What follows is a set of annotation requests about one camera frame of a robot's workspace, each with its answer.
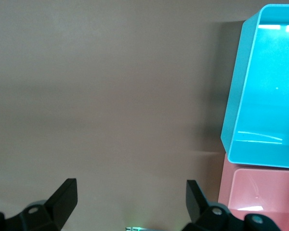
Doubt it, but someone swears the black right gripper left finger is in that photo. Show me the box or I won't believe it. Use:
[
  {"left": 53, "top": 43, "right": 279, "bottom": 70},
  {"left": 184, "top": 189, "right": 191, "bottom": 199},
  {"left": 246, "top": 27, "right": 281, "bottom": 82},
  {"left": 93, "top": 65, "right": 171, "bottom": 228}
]
[{"left": 0, "top": 178, "right": 78, "bottom": 231}]

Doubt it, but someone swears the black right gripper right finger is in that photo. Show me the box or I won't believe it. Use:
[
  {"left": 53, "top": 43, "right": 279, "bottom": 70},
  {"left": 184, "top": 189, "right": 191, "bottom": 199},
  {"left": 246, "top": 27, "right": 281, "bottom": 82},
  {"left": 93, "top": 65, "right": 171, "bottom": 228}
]
[{"left": 183, "top": 180, "right": 280, "bottom": 231}]

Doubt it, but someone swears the pink plastic bin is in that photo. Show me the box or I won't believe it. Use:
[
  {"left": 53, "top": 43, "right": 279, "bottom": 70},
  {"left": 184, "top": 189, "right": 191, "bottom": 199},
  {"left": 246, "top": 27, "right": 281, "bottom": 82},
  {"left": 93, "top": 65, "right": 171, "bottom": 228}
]
[{"left": 218, "top": 153, "right": 289, "bottom": 231}]

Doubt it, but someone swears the blue plastic bin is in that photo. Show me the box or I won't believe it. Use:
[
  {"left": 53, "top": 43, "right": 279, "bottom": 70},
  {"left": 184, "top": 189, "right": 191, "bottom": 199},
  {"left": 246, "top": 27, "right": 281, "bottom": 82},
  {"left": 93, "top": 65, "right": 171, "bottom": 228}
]
[{"left": 220, "top": 3, "right": 289, "bottom": 170}]

